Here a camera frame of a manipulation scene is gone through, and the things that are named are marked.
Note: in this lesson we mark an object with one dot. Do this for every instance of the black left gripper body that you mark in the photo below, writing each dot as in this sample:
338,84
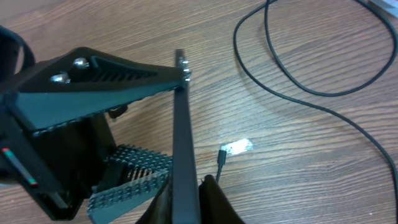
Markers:
58,168

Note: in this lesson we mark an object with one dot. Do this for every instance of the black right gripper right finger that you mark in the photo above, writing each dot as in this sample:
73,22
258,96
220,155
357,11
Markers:
215,207

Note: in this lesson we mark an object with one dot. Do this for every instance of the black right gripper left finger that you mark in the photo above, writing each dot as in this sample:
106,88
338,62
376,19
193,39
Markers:
160,209

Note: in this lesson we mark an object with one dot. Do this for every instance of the white power strip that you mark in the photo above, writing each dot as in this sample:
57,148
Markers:
390,6

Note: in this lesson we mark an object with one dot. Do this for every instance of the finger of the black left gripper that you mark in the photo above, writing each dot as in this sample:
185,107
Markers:
80,84
133,175

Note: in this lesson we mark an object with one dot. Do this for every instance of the blue Samsung Galaxy smartphone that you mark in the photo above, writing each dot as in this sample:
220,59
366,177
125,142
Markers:
185,196

